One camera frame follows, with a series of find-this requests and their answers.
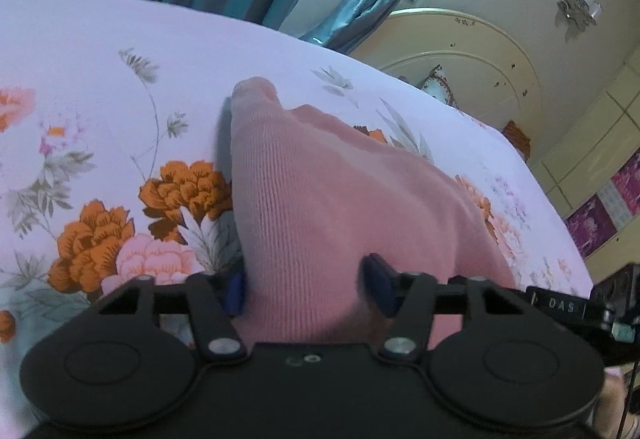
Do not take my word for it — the pink knit garment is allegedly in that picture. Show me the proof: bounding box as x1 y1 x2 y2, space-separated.
229 77 518 350

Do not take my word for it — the white patterned cushion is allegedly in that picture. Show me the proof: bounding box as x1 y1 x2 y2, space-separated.
421 65 460 110

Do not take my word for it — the cream round headboard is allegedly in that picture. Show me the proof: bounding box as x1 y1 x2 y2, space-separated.
350 8 545 164

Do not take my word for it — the wall lamp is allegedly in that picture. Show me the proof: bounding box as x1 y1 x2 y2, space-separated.
556 0 603 44

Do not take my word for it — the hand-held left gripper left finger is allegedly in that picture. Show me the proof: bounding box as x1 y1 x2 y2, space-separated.
97 271 248 363

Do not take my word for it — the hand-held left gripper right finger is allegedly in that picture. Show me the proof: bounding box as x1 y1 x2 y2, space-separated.
361 253 532 363

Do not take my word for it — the floral bed sheet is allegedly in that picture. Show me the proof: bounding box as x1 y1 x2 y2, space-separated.
0 0 596 435

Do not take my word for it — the orange patterned cushion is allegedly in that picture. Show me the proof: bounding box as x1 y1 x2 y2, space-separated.
501 120 532 164

